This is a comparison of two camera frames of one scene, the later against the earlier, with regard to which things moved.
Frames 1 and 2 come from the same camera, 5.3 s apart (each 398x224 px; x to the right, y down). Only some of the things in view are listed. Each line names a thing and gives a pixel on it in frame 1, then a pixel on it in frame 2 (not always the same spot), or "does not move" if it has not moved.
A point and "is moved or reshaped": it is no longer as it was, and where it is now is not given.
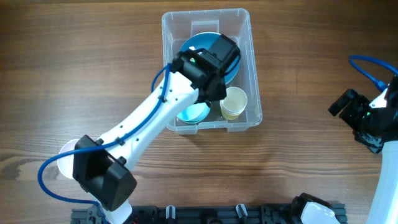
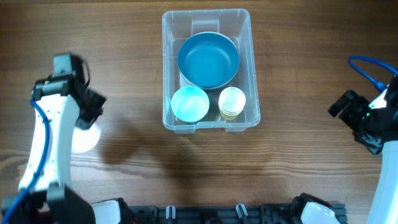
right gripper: x=369 y=137 does not move
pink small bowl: x=65 y=164 is moved or reshaped
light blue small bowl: x=195 y=112 does not move
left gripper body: x=220 y=93 to x=91 y=109
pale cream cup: x=234 y=102 does not move
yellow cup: x=229 y=116 does not move
